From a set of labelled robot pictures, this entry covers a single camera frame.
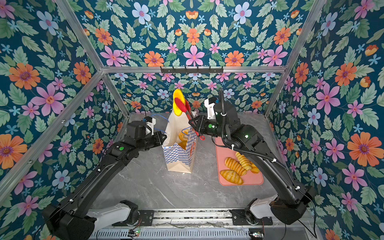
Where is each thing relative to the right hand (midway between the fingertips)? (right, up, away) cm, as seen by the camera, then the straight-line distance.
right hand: (191, 120), depth 60 cm
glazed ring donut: (-9, -10, +41) cm, 43 cm away
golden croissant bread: (+21, -31, +24) cm, 45 cm away
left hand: (-12, -6, +12) cm, 18 cm away
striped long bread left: (+24, -26, +28) cm, 45 cm away
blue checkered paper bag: (-10, -21, +22) cm, 32 cm away
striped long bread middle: (+29, -24, +26) cm, 46 cm away
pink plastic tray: (+18, -20, +38) cm, 46 cm away
